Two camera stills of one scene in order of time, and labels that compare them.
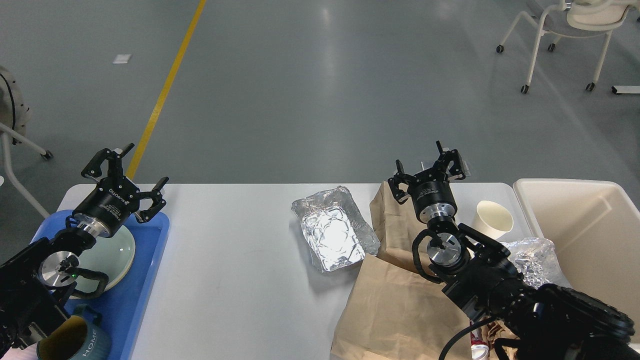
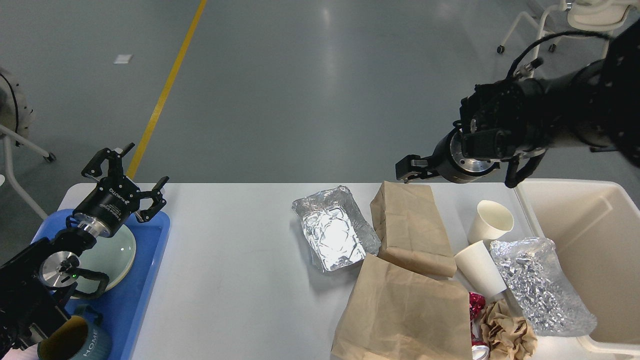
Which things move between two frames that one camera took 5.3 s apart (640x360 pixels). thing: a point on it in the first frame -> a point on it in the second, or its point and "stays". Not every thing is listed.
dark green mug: x=96 y=345 stays
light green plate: x=114 y=256 stays
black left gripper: x=107 y=205 stays
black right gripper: x=433 y=199 -> x=450 y=160
